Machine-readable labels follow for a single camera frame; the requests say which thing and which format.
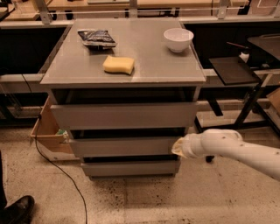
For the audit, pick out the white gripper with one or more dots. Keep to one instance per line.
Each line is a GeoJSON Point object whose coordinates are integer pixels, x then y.
{"type": "Point", "coordinates": [190, 148]}

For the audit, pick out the grey drawer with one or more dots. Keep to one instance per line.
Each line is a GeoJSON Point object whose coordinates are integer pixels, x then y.
{"type": "Point", "coordinates": [125, 116]}
{"type": "Point", "coordinates": [138, 168]}
{"type": "Point", "coordinates": [120, 147]}

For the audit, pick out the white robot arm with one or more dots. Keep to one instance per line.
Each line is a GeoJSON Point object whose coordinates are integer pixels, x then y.
{"type": "Point", "coordinates": [229, 143]}

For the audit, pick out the grey bottom drawer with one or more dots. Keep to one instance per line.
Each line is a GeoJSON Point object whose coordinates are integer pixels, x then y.
{"type": "Point", "coordinates": [138, 168]}

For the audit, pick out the grey top drawer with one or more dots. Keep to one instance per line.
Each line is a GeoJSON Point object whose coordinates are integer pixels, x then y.
{"type": "Point", "coordinates": [125, 116]}

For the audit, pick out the grey drawer cabinet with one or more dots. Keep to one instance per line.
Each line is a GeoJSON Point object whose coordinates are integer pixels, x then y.
{"type": "Point", "coordinates": [76, 76]}

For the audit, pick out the black side table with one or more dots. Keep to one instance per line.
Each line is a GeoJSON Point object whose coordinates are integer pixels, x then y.
{"type": "Point", "coordinates": [238, 81]}

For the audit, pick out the yellow sponge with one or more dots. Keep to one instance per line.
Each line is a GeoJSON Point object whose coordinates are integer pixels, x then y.
{"type": "Point", "coordinates": [118, 65]}

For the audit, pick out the white bowl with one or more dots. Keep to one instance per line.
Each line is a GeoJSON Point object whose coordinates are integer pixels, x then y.
{"type": "Point", "coordinates": [178, 39]}

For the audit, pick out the wooden box on floor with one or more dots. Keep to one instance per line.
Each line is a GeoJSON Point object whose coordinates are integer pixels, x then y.
{"type": "Point", "coordinates": [53, 142]}

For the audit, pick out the dark blue snack bag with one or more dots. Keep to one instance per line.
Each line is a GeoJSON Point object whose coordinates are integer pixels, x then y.
{"type": "Point", "coordinates": [96, 38]}

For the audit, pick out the black tray stand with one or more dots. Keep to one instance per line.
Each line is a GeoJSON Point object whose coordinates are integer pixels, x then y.
{"type": "Point", "coordinates": [270, 44]}

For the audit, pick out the black shoe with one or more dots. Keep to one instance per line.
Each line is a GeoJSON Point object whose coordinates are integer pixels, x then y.
{"type": "Point", "coordinates": [19, 212]}

